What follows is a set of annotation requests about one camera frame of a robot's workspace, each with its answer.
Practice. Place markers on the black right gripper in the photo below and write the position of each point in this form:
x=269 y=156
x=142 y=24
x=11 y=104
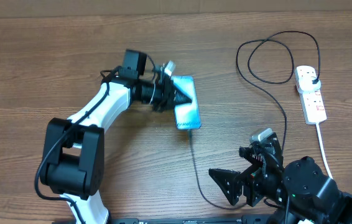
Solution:
x=256 y=180

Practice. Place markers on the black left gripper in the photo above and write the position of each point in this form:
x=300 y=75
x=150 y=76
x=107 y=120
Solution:
x=168 y=91

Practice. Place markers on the blue Galaxy smartphone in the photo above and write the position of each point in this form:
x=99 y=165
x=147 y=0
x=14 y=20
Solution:
x=187 y=115

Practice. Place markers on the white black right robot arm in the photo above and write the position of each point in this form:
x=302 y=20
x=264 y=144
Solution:
x=300 y=189

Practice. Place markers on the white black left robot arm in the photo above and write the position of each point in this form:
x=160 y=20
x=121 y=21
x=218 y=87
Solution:
x=72 y=166

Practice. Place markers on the white charger plug adapter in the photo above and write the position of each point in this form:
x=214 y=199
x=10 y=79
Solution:
x=307 y=85

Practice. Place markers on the white power strip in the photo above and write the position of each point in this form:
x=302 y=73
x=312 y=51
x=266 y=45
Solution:
x=312 y=103

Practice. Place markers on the brown cardboard backdrop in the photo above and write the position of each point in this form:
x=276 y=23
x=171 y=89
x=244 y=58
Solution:
x=59 y=8

